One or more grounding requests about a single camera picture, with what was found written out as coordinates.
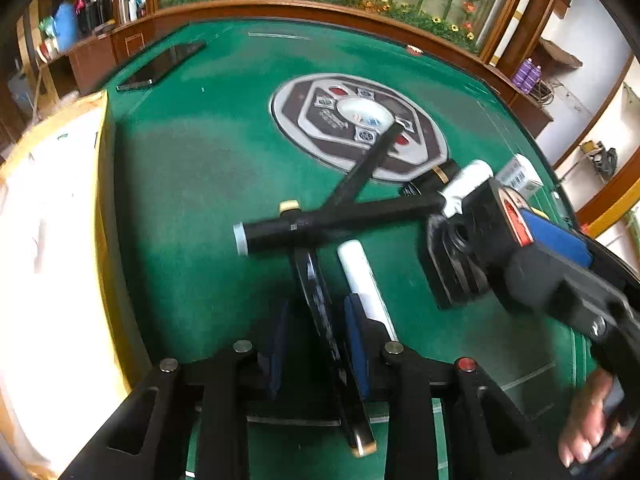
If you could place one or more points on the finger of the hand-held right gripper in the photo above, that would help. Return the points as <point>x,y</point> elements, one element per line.
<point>555,290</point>
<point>555,240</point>

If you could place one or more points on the person's right hand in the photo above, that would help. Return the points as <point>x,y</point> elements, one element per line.
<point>582,425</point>

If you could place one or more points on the blue thermos jug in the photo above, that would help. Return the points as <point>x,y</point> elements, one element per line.
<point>66,25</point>

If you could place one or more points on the slim matte black stick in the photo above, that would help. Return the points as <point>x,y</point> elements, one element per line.
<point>367,165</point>

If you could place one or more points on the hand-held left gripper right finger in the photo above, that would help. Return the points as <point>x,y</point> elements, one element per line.
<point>357,350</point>

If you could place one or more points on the black item with gold band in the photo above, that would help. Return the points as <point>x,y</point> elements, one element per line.
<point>435,175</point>

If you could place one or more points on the white tube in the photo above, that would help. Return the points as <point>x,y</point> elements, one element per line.
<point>362,280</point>

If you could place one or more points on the black smartphone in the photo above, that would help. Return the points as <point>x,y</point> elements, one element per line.
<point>162,65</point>

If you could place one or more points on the glossy black stick gold cap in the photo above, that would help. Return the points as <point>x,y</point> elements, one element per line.
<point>320,310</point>

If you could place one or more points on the steel cup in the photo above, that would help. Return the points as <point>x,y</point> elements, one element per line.
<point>124,7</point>

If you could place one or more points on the small red white packet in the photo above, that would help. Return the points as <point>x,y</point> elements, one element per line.
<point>415,50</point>

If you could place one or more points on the black cylinder with white end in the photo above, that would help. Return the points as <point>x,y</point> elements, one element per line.
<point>360,217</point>

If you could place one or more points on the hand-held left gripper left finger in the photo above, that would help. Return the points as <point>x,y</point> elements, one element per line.
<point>277,360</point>

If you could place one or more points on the small white labelled box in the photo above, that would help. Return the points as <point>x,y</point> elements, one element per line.
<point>520,172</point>

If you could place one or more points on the purple bottle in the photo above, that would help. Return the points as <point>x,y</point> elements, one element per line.
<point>534,79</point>
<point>521,74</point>

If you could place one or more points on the grey table centre control panel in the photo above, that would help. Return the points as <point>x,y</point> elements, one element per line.
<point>320,110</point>

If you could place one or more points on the black thermos jug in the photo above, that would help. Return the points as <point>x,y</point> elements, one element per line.
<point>92,7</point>

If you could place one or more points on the short white cylinder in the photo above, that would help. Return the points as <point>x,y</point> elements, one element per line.
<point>467,182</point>

